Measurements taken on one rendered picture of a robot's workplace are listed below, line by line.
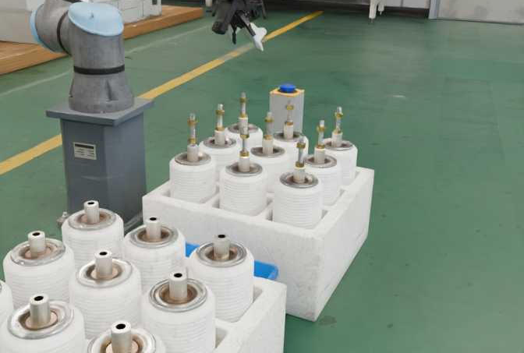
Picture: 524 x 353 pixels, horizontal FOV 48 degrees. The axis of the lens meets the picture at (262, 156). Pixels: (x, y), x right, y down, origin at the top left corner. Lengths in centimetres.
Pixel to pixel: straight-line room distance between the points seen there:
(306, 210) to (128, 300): 42
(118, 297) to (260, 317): 20
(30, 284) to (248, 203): 46
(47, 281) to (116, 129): 58
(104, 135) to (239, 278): 64
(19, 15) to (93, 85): 227
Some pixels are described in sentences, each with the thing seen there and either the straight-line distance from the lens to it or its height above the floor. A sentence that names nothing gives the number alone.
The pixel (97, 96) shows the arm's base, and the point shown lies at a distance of 139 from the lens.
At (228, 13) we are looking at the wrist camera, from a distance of 187.
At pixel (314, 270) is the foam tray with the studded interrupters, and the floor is 11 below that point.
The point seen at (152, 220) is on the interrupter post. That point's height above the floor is 28.
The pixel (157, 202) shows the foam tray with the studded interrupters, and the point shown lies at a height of 18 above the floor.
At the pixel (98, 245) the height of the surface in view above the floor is 23.
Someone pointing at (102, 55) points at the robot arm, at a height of 43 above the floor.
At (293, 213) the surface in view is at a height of 20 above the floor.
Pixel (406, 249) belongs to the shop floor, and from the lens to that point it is 147.
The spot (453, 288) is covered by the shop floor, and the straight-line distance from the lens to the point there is 135.
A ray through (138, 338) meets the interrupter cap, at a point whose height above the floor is 25.
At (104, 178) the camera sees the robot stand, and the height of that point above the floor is 15.
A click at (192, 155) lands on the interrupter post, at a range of 122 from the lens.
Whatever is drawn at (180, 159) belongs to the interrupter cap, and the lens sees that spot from 122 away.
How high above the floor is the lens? 69
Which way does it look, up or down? 20 degrees down
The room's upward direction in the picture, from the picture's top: 2 degrees clockwise
